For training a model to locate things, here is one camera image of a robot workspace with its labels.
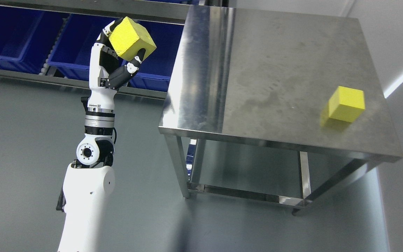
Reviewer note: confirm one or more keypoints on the blue bin middle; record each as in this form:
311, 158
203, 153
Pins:
72, 52

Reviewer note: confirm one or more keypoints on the blue bin left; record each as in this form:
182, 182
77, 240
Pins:
27, 37

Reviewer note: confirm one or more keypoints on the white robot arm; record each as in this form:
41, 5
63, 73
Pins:
89, 179

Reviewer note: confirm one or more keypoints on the blue bin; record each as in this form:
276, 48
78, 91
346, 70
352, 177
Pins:
27, 37
72, 52
155, 72

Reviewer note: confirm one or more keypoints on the yellow foam block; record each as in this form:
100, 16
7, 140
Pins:
346, 104
129, 37

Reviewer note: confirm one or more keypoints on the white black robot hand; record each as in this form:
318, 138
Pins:
108, 72

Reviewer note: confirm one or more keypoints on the blue bin right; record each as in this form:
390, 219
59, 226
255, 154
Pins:
155, 72

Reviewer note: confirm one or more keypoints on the stainless steel table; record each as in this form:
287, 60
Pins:
264, 78

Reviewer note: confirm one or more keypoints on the metal shelf rack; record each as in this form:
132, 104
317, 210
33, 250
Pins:
142, 10

